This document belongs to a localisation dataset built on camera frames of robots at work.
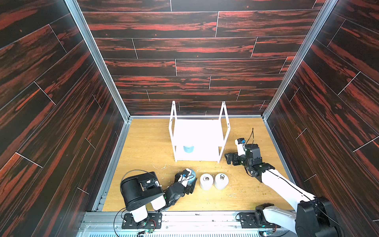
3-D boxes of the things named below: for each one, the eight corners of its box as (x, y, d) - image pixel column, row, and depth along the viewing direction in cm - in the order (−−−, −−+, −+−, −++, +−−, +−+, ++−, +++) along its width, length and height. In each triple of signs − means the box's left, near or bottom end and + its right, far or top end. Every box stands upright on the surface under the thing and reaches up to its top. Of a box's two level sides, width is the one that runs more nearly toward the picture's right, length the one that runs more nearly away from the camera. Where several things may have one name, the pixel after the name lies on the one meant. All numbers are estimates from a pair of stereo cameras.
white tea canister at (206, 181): (200, 190, 85) (201, 185, 79) (199, 178, 89) (200, 173, 83) (212, 190, 85) (214, 185, 79) (211, 178, 89) (212, 173, 83)
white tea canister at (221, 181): (214, 189, 86) (216, 184, 79) (213, 179, 90) (215, 173, 83) (226, 189, 86) (229, 184, 79) (224, 179, 90) (227, 173, 83)
